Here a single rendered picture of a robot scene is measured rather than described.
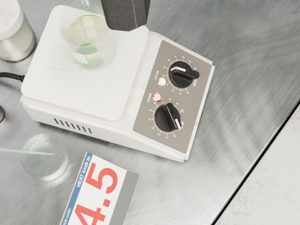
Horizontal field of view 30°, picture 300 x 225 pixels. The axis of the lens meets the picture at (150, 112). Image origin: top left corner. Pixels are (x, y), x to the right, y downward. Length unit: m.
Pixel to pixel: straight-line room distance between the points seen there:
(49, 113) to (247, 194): 0.25
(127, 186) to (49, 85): 0.15
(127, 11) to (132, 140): 0.31
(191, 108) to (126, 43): 0.11
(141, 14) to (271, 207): 0.38
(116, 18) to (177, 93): 0.31
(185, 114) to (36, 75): 0.18
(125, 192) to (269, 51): 0.26
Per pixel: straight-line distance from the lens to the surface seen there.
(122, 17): 0.35
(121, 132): 0.62
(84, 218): 0.65
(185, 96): 0.66
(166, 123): 0.64
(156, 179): 0.67
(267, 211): 0.67
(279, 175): 0.68
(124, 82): 0.62
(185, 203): 0.67
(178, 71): 0.64
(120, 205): 0.67
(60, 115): 0.64
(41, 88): 0.63
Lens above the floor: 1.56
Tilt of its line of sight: 71 degrees down
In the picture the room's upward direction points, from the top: 8 degrees counter-clockwise
